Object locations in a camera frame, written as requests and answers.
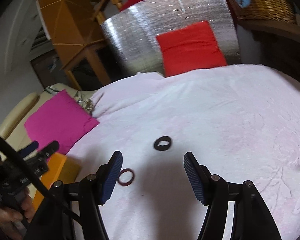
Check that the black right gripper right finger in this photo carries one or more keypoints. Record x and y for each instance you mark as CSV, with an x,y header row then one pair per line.
x,y
252,218

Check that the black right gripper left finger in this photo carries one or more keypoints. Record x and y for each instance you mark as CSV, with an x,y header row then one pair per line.
x,y
53,219

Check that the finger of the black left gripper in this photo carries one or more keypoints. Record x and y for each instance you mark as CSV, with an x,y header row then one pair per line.
x,y
29,149
45,153

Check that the thick black hair scrunchie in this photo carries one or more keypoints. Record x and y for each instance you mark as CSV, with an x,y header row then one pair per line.
x,y
163,143

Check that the person left hand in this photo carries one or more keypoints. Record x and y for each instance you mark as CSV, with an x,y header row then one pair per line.
x,y
8,217

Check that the orange cardboard tray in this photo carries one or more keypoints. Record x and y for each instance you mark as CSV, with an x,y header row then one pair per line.
x,y
61,168

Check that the cream leather sofa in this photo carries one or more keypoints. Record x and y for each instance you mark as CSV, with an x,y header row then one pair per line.
x,y
12,128

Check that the magenta cushion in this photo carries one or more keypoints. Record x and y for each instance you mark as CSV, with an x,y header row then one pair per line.
x,y
61,119

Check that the patterned silver fabric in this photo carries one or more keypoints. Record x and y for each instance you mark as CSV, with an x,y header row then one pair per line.
x,y
86,100

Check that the wooden cabinet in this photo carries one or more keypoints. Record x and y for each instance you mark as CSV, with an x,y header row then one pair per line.
x,y
75,36

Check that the silver foil insulation panel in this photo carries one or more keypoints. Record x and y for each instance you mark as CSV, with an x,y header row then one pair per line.
x,y
132,32

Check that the wicker basket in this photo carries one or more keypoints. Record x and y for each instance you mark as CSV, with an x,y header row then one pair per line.
x,y
268,10

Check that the wooden bed rail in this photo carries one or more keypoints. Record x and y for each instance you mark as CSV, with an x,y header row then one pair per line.
x,y
105,9

